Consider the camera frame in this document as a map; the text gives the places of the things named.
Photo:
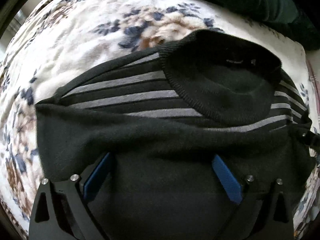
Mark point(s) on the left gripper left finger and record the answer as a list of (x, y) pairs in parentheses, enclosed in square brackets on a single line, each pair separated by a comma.
[(60, 209)]

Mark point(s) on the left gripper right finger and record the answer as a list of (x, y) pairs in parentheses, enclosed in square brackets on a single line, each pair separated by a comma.
[(258, 214)]

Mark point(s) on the floral fleece blanket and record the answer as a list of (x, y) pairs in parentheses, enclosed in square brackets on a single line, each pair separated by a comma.
[(63, 38)]

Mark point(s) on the black grey striped sweater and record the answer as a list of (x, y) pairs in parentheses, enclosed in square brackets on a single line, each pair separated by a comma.
[(163, 114)]

